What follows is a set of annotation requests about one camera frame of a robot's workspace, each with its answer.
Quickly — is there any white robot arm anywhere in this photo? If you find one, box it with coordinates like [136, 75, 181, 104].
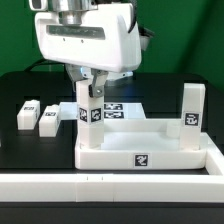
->
[29, 0, 154, 97]

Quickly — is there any white L-shaped obstacle fence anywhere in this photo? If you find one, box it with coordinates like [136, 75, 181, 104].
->
[0, 143, 224, 203]

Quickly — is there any white desk top tray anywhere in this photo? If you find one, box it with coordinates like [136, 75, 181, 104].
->
[75, 119, 208, 170]

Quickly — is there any white fiducial marker plate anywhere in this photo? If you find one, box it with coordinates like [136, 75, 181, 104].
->
[60, 102, 146, 120]

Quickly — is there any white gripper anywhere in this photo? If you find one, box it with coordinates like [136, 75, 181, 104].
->
[35, 3, 141, 98]

